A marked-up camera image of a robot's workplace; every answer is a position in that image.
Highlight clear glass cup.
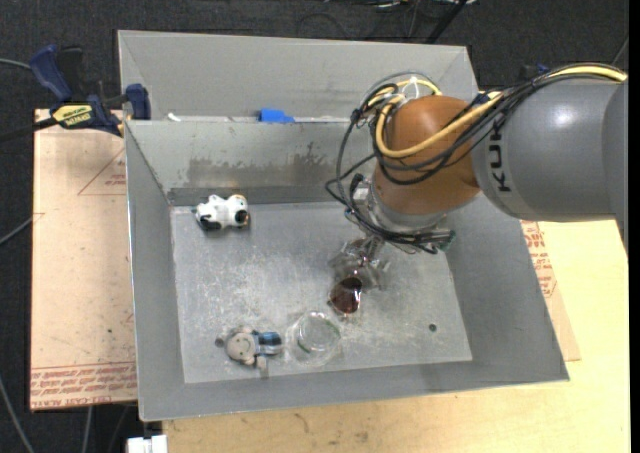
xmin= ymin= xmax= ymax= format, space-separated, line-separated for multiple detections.
xmin=285 ymin=309 xmax=344 ymax=368

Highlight blue plastic piece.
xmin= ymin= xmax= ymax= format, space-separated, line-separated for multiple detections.
xmin=258 ymin=107 xmax=296 ymax=125

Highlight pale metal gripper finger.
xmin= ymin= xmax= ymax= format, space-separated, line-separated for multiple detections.
xmin=360 ymin=256 xmax=392 ymax=292
xmin=328 ymin=240 xmax=370 ymax=278

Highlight black and white toy cow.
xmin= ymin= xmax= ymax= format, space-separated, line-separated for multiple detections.
xmin=193 ymin=193 xmax=251 ymax=232

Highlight brown cardboard board, red print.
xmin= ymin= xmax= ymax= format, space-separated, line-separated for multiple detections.
xmin=29 ymin=108 xmax=582 ymax=413

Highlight grey metal bin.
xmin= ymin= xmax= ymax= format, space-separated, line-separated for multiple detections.
xmin=117 ymin=29 xmax=571 ymax=423

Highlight red-brown sunglasses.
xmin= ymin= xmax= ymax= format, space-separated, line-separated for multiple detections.
xmin=327 ymin=260 xmax=372 ymax=315

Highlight grey and blue toy monkey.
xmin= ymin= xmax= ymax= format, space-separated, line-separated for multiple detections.
xmin=214 ymin=324 xmax=284 ymax=372

